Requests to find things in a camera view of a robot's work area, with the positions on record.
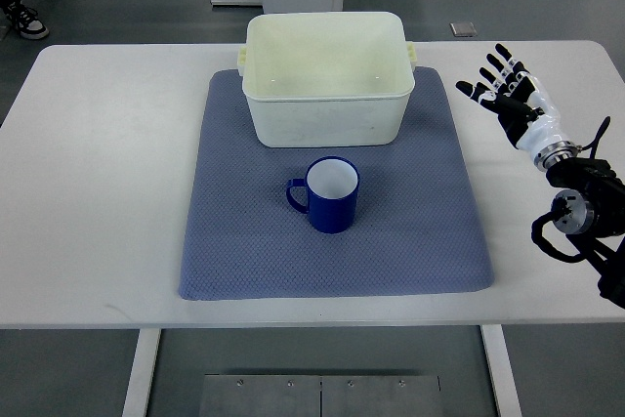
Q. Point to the black white sneaker right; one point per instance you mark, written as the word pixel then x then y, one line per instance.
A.
pixel 25 22

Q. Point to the small grey floor hatch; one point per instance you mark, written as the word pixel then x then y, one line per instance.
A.
pixel 463 29

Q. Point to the blue textured cloth mat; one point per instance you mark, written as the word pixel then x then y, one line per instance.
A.
pixel 397 219

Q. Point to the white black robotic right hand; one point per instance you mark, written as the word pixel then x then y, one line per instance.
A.
pixel 524 109

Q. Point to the blue mug white inside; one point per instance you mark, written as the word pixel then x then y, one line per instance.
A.
pixel 327 194

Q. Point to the white table leg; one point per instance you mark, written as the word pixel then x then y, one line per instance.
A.
pixel 141 376
pixel 500 371

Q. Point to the white table leg right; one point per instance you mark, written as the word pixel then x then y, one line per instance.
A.
pixel 500 371

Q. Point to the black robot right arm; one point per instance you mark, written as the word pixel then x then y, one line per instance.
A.
pixel 589 208

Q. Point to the white table leg left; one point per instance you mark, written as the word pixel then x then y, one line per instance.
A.
pixel 141 376

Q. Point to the cream plastic storage box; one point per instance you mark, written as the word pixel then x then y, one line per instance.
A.
pixel 327 79

